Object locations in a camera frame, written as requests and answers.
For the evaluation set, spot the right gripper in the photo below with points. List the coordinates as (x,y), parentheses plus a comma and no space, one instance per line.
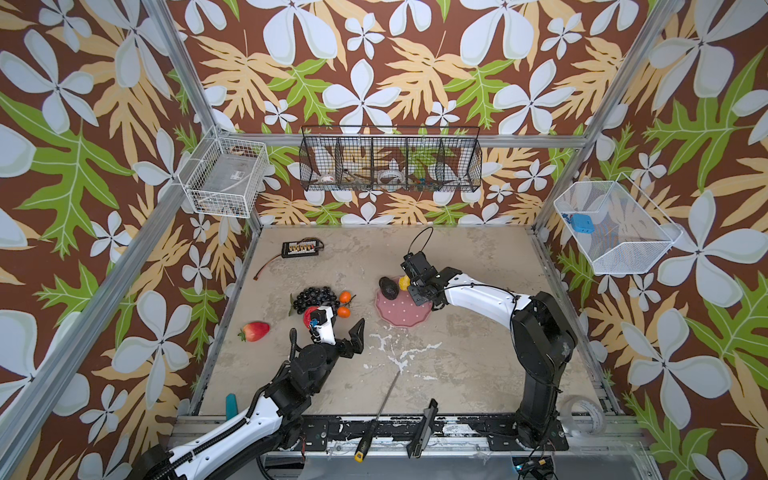
(414,282)

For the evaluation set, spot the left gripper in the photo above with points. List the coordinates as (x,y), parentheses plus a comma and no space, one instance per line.
(356,344)

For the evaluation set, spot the yellow pear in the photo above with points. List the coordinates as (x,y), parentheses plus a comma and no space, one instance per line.
(404,283)

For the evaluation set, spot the pink dotted plate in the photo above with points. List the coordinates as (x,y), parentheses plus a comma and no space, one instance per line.
(402,311)

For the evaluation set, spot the dark avocado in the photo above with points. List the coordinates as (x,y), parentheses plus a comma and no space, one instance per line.
(389,288)

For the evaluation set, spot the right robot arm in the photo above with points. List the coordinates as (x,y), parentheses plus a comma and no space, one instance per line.
(542,337)

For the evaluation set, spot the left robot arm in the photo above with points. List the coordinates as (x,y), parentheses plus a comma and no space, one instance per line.
(272,420)

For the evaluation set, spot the red tomato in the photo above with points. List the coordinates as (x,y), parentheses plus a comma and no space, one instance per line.
(307,316)

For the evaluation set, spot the red mango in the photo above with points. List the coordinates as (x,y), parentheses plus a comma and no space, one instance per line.
(254,331)

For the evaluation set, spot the black grape bunch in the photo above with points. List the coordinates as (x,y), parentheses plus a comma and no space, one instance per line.
(314,297)

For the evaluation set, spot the upper orange kumquat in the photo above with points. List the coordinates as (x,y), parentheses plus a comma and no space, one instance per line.
(345,296)

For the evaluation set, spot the blue object in basket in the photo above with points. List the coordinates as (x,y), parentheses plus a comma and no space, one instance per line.
(581,223)

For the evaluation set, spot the white mesh basket right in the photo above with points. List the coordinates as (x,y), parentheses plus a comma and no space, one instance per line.
(632,233)

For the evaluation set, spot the teal handled tool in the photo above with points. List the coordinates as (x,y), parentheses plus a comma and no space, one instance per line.
(231,406)

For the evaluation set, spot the yellow handled screwdriver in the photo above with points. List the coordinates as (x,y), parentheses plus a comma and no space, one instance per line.
(366,439)

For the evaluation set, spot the black mounting rail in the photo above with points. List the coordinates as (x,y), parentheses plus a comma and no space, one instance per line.
(496,432)

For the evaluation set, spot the black clamp bracket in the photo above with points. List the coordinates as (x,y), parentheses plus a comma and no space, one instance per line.
(423,431)

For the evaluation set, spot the black wire basket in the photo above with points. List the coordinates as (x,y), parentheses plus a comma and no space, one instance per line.
(390,158)

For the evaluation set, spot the white wire basket left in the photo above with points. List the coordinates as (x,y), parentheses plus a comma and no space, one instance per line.
(223,175)

